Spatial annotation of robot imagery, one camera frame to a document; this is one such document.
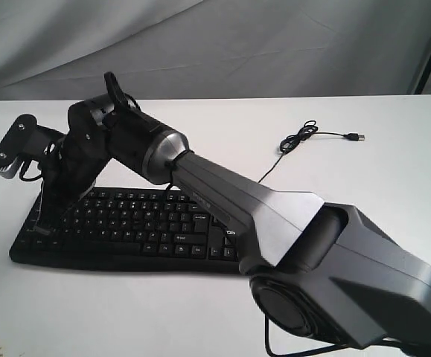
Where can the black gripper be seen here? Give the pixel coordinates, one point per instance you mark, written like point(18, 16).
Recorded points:
point(68, 175)

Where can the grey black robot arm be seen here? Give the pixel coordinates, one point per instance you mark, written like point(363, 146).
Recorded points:
point(317, 270)

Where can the black acer keyboard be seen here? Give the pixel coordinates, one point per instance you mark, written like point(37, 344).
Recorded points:
point(130, 230)

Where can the grey backdrop cloth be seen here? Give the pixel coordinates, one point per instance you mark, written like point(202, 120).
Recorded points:
point(59, 50)

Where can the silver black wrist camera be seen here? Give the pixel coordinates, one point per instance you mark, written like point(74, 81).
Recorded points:
point(24, 142)

